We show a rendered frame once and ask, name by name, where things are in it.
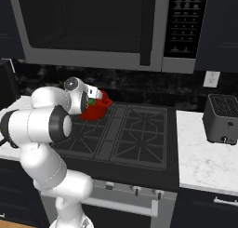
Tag grey toaster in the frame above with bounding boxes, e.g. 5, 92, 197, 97
202, 93, 238, 146

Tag dark base cupboard drawer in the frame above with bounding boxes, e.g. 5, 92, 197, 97
169, 187, 238, 228

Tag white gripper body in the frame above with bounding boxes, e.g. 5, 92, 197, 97
94, 88, 104, 101

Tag silver oven door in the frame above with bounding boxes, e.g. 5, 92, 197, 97
40, 179, 179, 228

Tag dark wall cupboard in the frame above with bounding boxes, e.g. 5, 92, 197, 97
194, 0, 238, 74
0, 0, 27, 60

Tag silver drawer handle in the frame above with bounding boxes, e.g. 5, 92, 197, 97
213, 196, 238, 208

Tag silver oven door handle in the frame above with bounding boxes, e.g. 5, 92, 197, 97
81, 196, 159, 219

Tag silver microwave oven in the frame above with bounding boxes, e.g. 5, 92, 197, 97
7, 0, 209, 74

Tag silver hob knob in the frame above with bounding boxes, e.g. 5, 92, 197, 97
104, 181, 116, 191
152, 189, 165, 201
130, 185, 142, 196

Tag white wall socket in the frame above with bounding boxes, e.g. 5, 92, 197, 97
203, 70, 221, 89

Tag dark microwave door handle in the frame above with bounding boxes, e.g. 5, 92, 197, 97
139, 0, 157, 67

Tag black gas hob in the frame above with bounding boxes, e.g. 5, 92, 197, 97
50, 102, 181, 193

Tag dark base cupboard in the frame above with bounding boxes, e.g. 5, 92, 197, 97
0, 157, 51, 228

